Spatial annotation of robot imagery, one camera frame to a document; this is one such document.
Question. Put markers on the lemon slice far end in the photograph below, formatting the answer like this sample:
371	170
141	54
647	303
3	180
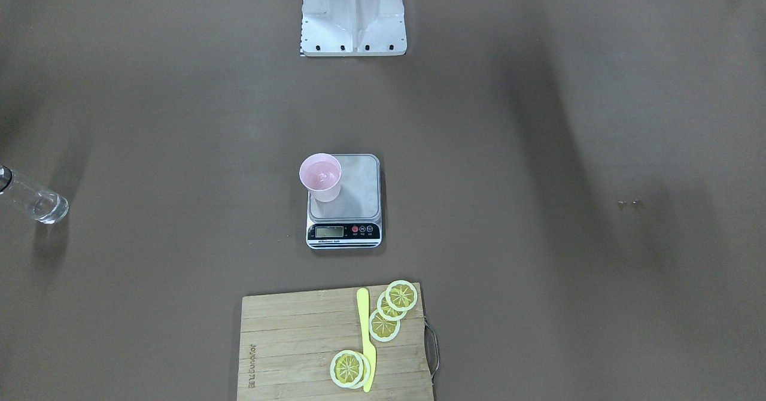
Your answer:
401	295

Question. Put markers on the bamboo cutting board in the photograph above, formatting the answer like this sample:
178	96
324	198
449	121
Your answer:
288	340

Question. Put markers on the pink plastic cup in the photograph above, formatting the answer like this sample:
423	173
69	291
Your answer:
321	175

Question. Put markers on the lemon slice middle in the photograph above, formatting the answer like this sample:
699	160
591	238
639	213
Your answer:
386	311

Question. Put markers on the yellow plastic knife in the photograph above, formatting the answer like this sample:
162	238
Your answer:
368	348

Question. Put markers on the lemon slice top single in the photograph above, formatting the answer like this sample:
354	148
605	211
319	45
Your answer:
345	369

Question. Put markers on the clear glass sauce bottle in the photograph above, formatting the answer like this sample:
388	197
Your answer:
20	193

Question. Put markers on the silver digital kitchen scale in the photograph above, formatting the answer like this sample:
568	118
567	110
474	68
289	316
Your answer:
354	218

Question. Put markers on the lemon slice under single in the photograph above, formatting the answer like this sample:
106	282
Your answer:
365	373

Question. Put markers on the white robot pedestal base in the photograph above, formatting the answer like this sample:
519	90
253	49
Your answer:
353	28

